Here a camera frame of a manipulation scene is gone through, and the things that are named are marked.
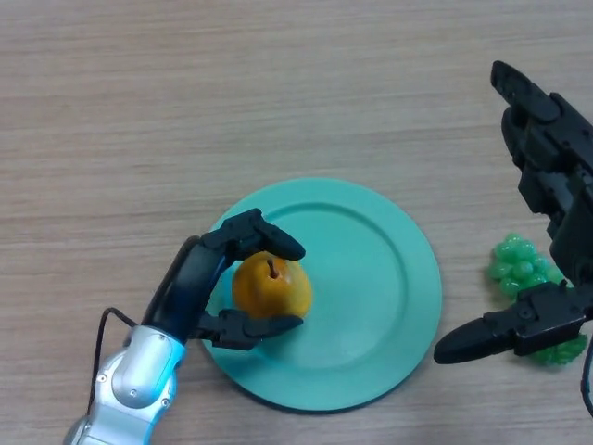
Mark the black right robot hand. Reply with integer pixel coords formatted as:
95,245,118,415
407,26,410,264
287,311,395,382
434,59,593,366

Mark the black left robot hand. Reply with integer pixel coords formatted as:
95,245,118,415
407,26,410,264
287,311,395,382
141,208,307,351

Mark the yellow pear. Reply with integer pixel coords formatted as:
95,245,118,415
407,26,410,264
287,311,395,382
231,252,314,321

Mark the green round plate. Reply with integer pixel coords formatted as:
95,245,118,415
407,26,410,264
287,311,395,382
201,178,442,413

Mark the green grape bunch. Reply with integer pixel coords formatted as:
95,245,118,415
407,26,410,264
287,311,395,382
486,232,588,367

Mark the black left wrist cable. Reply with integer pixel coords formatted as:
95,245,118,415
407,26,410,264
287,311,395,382
86,307,140,416

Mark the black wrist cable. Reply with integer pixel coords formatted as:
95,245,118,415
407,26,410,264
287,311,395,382
86,307,140,416
577,339,593,417

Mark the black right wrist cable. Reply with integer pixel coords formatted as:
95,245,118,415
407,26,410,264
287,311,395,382
577,339,593,417

